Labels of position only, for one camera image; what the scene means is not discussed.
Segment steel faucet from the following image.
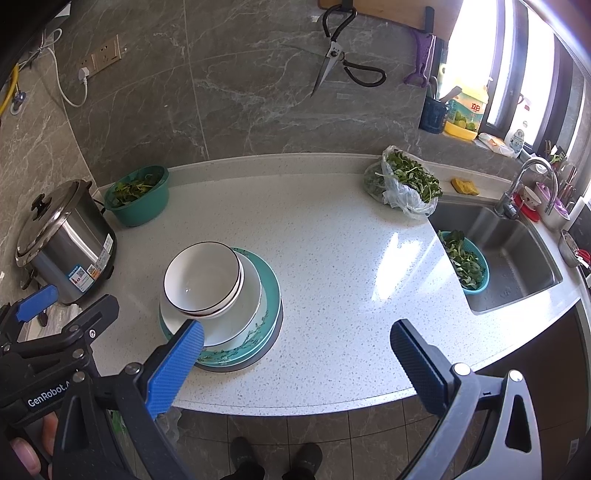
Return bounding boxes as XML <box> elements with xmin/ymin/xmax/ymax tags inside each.
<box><xmin>493</xmin><ymin>157</ymin><xmax>559</xmax><ymax>221</ymax></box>

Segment person's right black shoe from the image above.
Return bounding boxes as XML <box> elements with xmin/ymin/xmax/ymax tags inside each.
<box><xmin>284</xmin><ymin>442</ymin><xmax>324</xmax><ymax>480</ymax></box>

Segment dark framed window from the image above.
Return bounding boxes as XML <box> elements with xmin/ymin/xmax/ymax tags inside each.
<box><xmin>436</xmin><ymin>0</ymin><xmax>566</xmax><ymax>149</ymax></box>
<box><xmin>569</xmin><ymin>60</ymin><xmax>591</xmax><ymax>155</ymax></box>

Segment white cloth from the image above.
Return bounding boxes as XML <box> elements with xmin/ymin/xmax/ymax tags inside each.
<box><xmin>39</xmin><ymin>302</ymin><xmax>86</xmax><ymax>340</ymax></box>

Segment grey rimmed white plate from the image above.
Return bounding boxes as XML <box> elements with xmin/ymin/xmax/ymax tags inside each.
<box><xmin>159</xmin><ymin>295</ymin><xmax>283</xmax><ymax>376</ymax></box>

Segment steel rice cooker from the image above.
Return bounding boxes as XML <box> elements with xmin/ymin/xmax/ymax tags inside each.
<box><xmin>15</xmin><ymin>179</ymin><xmax>117</xmax><ymax>305</ymax></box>

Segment gold wall outlet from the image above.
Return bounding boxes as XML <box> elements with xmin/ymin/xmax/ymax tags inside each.
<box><xmin>78</xmin><ymin>38</ymin><xmax>123</xmax><ymax>78</ymax></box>

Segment white yellow dishcloth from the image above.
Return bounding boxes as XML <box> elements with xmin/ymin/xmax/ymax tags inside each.
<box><xmin>477</xmin><ymin>132</ymin><xmax>513</xmax><ymax>154</ymax></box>

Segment white spray bottle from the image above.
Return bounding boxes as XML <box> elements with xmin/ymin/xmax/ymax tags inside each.
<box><xmin>503</xmin><ymin>95</ymin><xmax>532</xmax><ymax>153</ymax></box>

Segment red patterned small bowl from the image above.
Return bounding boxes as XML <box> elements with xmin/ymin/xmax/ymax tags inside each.
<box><xmin>164</xmin><ymin>242</ymin><xmax>243</xmax><ymax>312</ymax></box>

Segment green basin with greens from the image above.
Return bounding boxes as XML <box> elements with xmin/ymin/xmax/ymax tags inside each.
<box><xmin>104</xmin><ymin>165</ymin><xmax>170</xmax><ymax>228</ymax></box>

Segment plastic bag of greens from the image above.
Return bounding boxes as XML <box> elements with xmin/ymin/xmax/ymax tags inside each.
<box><xmin>363</xmin><ymin>145</ymin><xmax>443</xmax><ymax>219</ymax></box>

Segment person's left hand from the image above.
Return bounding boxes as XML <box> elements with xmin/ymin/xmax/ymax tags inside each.
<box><xmin>11</xmin><ymin>412</ymin><xmax>59</xmax><ymax>472</ymax></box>

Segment yellow hose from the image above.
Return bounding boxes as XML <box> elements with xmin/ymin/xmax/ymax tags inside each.
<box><xmin>0</xmin><ymin>62</ymin><xmax>26</xmax><ymax>116</ymax></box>

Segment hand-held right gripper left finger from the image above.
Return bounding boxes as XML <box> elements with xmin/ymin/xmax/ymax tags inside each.
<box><xmin>52</xmin><ymin>318</ymin><xmax>206</xmax><ymax>480</ymax></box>

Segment large white bowl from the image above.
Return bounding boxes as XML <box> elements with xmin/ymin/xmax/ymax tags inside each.
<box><xmin>159</xmin><ymin>251</ymin><xmax>263</xmax><ymax>348</ymax></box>

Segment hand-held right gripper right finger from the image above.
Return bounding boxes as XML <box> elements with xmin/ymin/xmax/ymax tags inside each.
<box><xmin>390</xmin><ymin>318</ymin><xmax>542</xmax><ymax>480</ymax></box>

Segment purple peeler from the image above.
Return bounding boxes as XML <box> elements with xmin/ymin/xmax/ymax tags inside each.
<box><xmin>404</xmin><ymin>30</ymin><xmax>437</xmax><ymax>88</ymax></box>

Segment person's left black shoe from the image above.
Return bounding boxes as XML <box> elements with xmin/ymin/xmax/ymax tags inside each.
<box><xmin>229</xmin><ymin>436</ymin><xmax>266</xmax><ymax>480</ymax></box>

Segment white power plug cable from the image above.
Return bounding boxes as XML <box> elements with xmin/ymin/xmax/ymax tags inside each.
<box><xmin>18</xmin><ymin>28</ymin><xmax>90</xmax><ymax>108</ymax></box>

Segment steel mixing bowl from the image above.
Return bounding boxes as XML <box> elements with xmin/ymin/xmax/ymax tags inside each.
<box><xmin>558</xmin><ymin>229</ymin><xmax>587</xmax><ymax>268</ymax></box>

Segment yellow detergent bottle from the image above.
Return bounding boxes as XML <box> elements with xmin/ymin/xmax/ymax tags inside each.
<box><xmin>443</xmin><ymin>78</ymin><xmax>492</xmax><ymax>140</ymax></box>

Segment steel sink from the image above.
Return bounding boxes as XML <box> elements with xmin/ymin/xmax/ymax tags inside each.
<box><xmin>427</xmin><ymin>203</ymin><xmax>564</xmax><ymax>315</ymax></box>

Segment person's black shoe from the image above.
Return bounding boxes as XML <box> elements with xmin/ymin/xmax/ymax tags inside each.
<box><xmin>229</xmin><ymin>436</ymin><xmax>266</xmax><ymax>480</ymax></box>
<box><xmin>284</xmin><ymin>442</ymin><xmax>324</xmax><ymax>480</ymax></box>

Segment purple pot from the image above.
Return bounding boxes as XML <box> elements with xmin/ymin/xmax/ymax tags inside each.
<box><xmin>536</xmin><ymin>182</ymin><xmax>574</xmax><ymax>230</ymax></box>

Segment wooden cutting board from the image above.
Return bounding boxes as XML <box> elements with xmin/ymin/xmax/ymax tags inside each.
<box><xmin>318</xmin><ymin>0</ymin><xmax>435</xmax><ymax>31</ymax></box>

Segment teal colander with greens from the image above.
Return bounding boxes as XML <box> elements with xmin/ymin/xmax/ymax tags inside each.
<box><xmin>438</xmin><ymin>230</ymin><xmax>490</xmax><ymax>295</ymax></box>

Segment red mat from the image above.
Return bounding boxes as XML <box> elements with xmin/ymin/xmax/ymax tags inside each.
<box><xmin>515</xmin><ymin>194</ymin><xmax>544</xmax><ymax>223</ymax></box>

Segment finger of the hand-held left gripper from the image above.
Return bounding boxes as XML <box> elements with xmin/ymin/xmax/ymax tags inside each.
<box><xmin>18</xmin><ymin>294</ymin><xmax>120</xmax><ymax>357</ymax></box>
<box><xmin>0</xmin><ymin>285</ymin><xmax>60</xmax><ymax>345</ymax></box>

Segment black handled kitchen scissors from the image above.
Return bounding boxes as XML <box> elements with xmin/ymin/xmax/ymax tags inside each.
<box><xmin>310</xmin><ymin>6</ymin><xmax>387</xmax><ymax>97</ymax></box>

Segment dark blue utensil cup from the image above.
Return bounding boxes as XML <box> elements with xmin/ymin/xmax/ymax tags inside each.
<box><xmin>419</xmin><ymin>95</ymin><xmax>450</xmax><ymax>134</ymax></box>

